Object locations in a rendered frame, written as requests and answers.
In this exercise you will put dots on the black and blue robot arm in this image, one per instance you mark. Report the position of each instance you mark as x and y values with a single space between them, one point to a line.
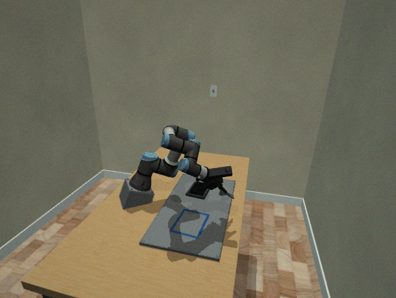
174 138

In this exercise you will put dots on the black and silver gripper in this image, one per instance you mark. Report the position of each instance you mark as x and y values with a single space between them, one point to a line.
214 182

